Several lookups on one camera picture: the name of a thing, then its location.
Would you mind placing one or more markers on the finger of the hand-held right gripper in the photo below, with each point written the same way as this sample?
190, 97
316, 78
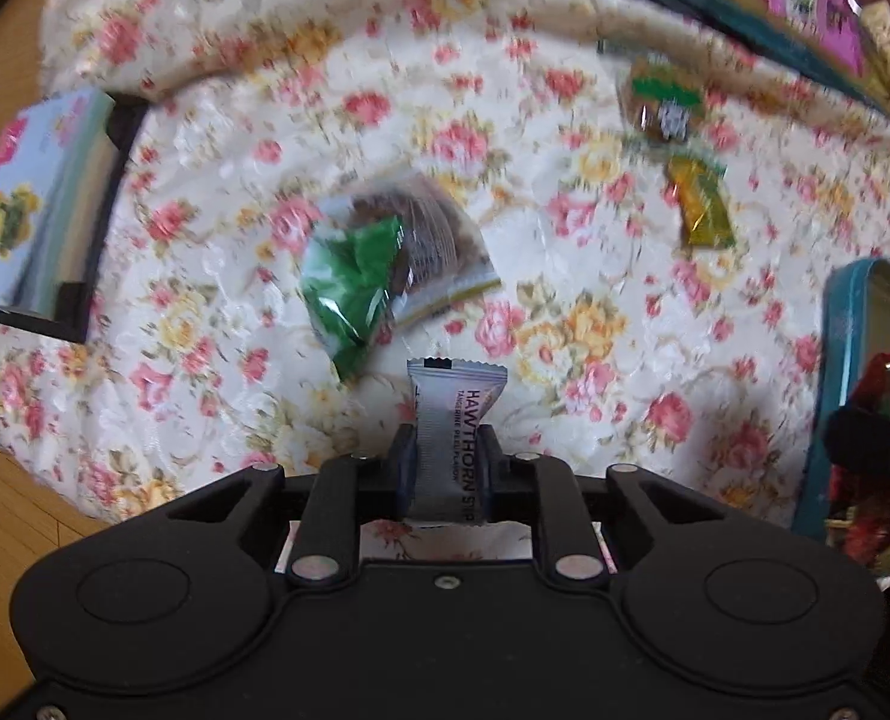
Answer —
872, 436

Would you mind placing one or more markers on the floral tablecloth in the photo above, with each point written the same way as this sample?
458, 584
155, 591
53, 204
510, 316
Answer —
227, 165

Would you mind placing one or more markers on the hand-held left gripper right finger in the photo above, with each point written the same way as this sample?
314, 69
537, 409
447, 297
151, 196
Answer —
494, 472

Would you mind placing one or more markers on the beige snack packet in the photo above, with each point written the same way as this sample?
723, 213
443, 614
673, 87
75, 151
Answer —
887, 45

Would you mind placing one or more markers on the clear packet with brown snack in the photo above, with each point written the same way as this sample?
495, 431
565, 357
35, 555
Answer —
430, 232

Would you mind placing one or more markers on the pink snack packet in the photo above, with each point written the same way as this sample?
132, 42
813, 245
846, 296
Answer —
812, 7

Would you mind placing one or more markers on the white silver snack packet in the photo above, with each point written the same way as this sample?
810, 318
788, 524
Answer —
452, 420

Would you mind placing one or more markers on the gold yellow snack packet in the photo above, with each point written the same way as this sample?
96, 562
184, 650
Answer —
704, 206

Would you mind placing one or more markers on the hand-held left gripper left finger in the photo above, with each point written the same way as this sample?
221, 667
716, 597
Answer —
404, 465

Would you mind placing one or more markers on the green plastic snack packet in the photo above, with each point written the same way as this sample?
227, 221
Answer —
344, 292

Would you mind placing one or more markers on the gold tin tray with dividers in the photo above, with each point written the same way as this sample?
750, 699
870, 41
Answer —
745, 24

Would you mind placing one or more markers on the green brown candy packet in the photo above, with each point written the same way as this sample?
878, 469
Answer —
659, 97

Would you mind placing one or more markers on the blue printed card box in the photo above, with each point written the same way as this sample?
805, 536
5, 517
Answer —
25, 202

